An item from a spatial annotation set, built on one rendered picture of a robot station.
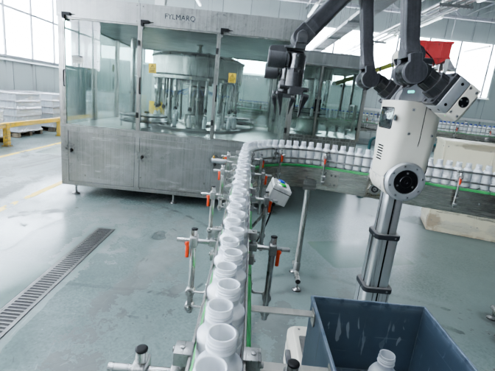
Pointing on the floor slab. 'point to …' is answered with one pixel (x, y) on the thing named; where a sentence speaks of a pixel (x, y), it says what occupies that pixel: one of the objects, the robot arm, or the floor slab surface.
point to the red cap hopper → (439, 52)
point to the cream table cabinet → (471, 153)
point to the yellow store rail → (25, 125)
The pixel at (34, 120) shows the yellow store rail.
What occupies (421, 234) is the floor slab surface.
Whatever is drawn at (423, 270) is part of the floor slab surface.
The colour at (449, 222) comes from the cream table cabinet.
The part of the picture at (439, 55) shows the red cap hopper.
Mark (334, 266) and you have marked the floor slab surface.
